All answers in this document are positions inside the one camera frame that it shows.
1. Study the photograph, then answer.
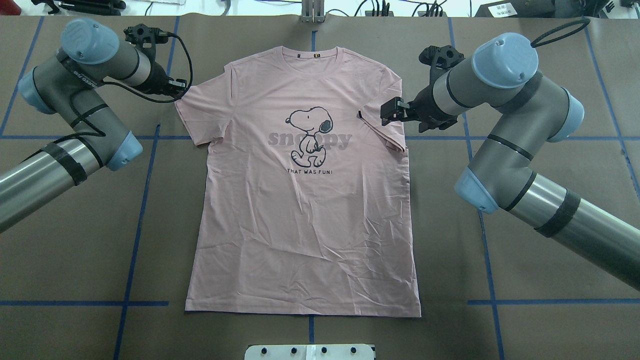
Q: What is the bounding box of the aluminium frame post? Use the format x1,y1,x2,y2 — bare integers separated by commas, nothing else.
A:
301,0,326,24

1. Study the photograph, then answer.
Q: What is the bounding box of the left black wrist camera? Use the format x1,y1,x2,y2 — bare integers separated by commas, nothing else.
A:
123,23,171,50

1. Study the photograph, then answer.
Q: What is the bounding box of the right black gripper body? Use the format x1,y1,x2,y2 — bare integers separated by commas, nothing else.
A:
406,85,458,133

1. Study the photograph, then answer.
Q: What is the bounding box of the right black camera cable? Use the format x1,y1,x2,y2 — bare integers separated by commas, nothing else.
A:
530,18,591,49

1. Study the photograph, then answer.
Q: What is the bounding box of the black camera cable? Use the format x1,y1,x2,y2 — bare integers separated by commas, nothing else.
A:
64,32,194,146
530,18,591,49

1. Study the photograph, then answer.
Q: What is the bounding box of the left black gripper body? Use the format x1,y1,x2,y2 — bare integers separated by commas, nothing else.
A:
135,59,188,98

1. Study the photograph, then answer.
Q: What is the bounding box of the left black camera cable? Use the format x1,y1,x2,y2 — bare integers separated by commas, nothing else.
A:
64,32,194,146

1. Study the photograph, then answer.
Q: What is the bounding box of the black folded tripod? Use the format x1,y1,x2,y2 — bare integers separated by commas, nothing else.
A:
30,0,127,16

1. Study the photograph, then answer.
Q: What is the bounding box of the pink Snoopy t-shirt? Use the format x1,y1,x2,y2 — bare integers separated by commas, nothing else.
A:
175,47,421,318

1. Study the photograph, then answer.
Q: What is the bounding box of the grey box with label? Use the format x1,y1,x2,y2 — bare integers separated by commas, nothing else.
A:
473,0,556,18

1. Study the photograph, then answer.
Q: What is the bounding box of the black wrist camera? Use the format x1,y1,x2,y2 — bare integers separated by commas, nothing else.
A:
418,45,466,78
123,23,171,50

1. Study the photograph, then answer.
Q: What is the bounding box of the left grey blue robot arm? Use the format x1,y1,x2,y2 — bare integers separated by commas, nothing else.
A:
0,17,192,231

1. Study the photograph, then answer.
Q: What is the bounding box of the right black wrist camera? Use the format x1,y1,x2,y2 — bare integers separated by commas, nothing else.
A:
418,45,466,78

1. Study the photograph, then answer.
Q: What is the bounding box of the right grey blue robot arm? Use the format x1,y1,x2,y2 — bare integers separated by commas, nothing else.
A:
380,32,640,289

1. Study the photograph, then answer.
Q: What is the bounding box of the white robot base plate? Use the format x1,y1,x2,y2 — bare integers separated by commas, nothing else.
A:
244,343,377,360

